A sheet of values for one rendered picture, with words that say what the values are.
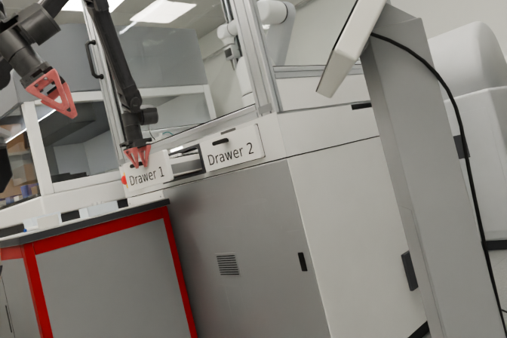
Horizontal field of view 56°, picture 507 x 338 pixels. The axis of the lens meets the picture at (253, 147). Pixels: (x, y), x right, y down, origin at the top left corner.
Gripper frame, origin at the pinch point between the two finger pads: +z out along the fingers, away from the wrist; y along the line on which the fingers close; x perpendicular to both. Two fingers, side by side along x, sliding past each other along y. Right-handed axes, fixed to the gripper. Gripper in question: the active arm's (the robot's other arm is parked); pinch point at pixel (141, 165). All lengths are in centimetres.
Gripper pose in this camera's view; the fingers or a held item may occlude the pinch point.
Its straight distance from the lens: 177.0
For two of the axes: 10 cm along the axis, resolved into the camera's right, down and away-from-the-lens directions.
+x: -6.8, 1.9, 7.1
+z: 2.3, 9.7, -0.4
